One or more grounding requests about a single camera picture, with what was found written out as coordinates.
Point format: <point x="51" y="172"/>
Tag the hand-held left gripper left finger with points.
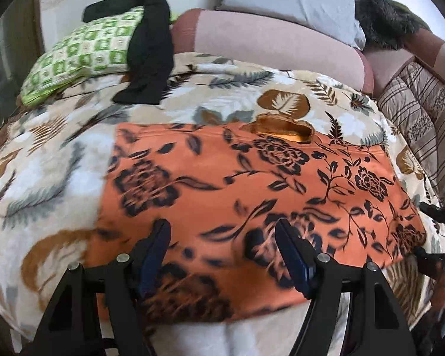
<point x="154" y="256"/>

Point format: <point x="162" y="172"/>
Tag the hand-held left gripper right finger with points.
<point x="295" y="259"/>

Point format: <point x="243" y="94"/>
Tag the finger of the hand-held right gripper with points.
<point x="428" y="261"/>
<point x="439" y="213"/>

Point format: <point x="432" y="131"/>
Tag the orange floral blouse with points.
<point x="215" y="200"/>

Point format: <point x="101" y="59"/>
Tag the person's right hand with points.
<point x="444" y="289"/>

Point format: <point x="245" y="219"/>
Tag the leaf-print blanket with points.
<point x="59" y="163"/>

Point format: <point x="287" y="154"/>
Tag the pink and brown sofa bolster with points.
<point x="385" y="70"/>

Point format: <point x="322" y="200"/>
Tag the dark furry cushion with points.
<point x="382" y="22"/>

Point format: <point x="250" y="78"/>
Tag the olive green cloth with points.
<point x="411" y="13"/>

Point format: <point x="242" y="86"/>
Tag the black garment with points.
<point x="152" y="52"/>

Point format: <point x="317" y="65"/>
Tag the green patterned pillow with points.
<point x="81" y="55"/>

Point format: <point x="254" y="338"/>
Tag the pink bolster cushion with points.
<point x="267" y="44"/>

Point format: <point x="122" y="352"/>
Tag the wooden glass-door cabinet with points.
<point x="3" y="63"/>

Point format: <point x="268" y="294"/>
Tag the grey pillow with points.
<point x="289" y="0"/>

